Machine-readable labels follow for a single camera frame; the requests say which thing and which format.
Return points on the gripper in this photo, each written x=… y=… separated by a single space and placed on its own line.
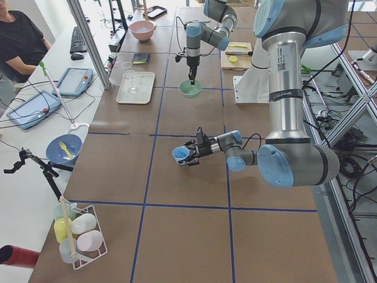
x=205 y=150
x=192 y=62

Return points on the light blue cup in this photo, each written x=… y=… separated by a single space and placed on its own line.
x=180 y=154

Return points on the green bowl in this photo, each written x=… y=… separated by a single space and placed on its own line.
x=189 y=90

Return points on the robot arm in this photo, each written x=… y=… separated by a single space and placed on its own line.
x=198 y=31
x=287 y=158

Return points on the pink bowl with ice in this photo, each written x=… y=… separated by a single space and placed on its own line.
x=143 y=30

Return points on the blue bowl with fork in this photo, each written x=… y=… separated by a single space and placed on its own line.
x=64 y=149

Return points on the lemon half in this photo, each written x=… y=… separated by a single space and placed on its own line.
x=233 y=59

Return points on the wooden cutting board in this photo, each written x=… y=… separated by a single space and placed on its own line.
x=237 y=56

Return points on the grey folded cloth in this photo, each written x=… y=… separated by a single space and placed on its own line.
x=141 y=58

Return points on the yellow plastic knife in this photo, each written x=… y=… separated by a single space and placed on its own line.
x=238 y=45

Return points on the cream bear tray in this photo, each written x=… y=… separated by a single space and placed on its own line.
x=144 y=81

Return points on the wine glass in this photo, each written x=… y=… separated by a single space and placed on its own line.
x=129 y=75

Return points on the black keyboard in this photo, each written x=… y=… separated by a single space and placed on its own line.
x=77 y=42

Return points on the computer mouse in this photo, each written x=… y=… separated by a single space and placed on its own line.
x=77 y=56

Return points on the far teach pendant tablet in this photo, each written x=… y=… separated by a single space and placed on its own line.
x=74 y=81

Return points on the teach pendant tablet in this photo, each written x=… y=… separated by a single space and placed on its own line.
x=74 y=81
x=34 y=110

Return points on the white cup in rack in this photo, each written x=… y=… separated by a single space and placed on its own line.
x=83 y=223

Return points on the pink cup in rack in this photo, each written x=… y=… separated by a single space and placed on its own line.
x=90 y=241

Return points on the yellow cup in rack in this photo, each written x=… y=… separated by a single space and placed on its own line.
x=60 y=230

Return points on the near teach pendant tablet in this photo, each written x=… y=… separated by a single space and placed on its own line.
x=34 y=110

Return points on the seated person black shirt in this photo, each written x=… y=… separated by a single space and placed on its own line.
x=23 y=45

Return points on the red cylinder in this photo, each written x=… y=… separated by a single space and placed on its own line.
x=19 y=257

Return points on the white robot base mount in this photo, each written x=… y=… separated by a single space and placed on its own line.
x=253 y=85

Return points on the aluminium frame post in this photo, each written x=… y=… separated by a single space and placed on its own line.
x=92 y=49

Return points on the white wire cup rack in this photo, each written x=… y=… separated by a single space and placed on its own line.
x=68 y=250

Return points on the black camera tripod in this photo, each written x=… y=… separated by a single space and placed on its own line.
x=47 y=169

